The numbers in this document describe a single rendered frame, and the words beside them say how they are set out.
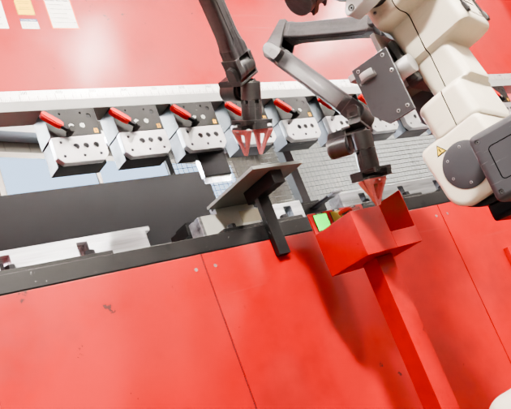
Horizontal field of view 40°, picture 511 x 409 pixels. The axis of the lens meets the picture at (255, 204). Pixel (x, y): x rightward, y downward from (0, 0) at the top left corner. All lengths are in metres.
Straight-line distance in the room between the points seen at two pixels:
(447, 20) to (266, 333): 0.88
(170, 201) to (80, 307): 1.08
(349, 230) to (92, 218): 1.05
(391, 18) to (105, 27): 0.94
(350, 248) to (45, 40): 1.04
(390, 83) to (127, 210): 1.26
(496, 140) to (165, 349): 0.87
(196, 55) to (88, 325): 1.04
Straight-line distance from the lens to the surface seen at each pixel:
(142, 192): 2.65
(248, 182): 1.97
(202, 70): 2.32
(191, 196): 2.73
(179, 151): 2.16
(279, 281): 1.95
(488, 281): 2.53
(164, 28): 2.35
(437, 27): 1.67
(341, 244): 1.84
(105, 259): 1.73
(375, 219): 1.84
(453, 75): 1.65
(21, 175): 5.14
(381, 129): 2.67
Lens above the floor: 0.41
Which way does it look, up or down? 15 degrees up
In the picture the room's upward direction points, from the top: 21 degrees counter-clockwise
